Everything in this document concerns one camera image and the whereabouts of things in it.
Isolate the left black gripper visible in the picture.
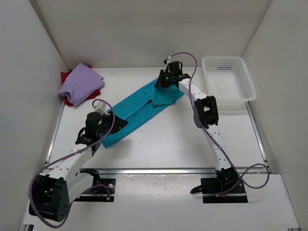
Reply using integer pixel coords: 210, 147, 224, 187
97, 110, 128, 138

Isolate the teal cloth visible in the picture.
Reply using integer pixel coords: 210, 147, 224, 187
102, 79, 184, 148

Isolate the lilac t shirt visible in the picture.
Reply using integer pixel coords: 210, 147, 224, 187
58, 62, 106, 108

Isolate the red t shirt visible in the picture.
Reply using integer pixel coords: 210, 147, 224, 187
60, 64, 102, 106

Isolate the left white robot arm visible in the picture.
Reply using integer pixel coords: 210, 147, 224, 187
29, 112, 128, 222

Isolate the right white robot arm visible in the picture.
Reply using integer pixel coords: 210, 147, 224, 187
155, 61, 239, 196

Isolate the white plastic basket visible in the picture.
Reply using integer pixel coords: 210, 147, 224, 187
202, 56, 257, 108

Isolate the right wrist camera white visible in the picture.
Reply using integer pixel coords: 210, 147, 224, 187
163, 56, 172, 64

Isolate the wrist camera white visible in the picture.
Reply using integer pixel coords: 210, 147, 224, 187
163, 56, 172, 64
94, 102, 109, 116

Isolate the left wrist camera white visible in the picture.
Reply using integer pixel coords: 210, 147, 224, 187
94, 102, 109, 116

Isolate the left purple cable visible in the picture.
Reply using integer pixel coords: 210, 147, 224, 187
28, 99, 116, 228

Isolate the purple cable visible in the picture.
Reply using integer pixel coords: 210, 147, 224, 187
28, 99, 116, 228
168, 52, 270, 188

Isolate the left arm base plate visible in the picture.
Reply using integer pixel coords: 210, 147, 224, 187
75, 175, 116, 203

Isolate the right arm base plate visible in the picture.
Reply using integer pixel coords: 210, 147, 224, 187
190, 178, 248, 204

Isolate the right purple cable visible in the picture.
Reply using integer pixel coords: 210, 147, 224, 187
168, 52, 270, 188

